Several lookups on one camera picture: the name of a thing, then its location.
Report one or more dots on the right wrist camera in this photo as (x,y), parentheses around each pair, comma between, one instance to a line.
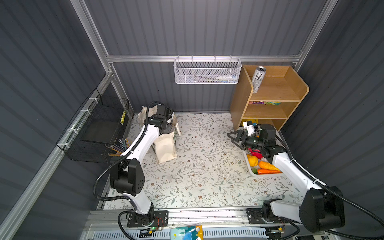
(251,129)

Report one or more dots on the cream canvas tote bag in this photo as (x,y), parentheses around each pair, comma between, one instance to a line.
(165,145)

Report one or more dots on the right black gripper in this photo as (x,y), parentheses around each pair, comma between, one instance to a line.
(236,140)

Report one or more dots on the orange carrot toy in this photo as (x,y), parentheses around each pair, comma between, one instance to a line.
(267,172)

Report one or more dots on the yellow bell pepper toy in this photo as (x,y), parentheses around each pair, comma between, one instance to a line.
(252,160)

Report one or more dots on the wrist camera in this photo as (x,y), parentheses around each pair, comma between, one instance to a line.
(162,111)
(251,129)

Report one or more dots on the pink dragon fruit toy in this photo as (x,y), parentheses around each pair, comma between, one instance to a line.
(255,153)

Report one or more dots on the white wire wall basket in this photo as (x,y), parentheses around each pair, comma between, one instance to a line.
(204,71)

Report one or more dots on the black wire wall basket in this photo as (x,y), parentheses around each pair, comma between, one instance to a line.
(101,121)

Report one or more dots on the left silver drink can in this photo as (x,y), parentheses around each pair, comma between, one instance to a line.
(258,77)

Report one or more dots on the floral table mat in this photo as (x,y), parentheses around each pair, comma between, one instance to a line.
(209,170)

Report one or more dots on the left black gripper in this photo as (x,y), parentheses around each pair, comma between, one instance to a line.
(168,127)

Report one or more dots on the white plastic fruit basket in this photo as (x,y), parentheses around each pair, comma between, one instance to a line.
(253,170)

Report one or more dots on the yellow corn toy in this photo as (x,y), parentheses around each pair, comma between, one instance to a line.
(267,166)

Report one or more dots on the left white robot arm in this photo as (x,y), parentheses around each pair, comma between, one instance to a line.
(126,173)

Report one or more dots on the teal printed booklet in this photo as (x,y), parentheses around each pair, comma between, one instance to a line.
(187,233)

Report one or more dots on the colourful fruit candy bag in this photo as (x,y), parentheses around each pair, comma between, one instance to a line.
(264,103)

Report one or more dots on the wooden shelf unit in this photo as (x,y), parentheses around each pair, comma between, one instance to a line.
(280,84)

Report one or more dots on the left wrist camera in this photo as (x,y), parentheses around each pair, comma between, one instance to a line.
(162,111)

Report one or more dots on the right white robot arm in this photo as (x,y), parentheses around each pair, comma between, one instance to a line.
(322,209)

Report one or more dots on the yellow snack packet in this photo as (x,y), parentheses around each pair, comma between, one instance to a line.
(253,121)

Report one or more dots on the cup of coloured pencils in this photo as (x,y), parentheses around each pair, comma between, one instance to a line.
(118,147)

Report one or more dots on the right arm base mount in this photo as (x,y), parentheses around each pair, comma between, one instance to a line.
(262,216)

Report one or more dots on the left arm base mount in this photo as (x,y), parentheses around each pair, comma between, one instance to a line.
(152,219)

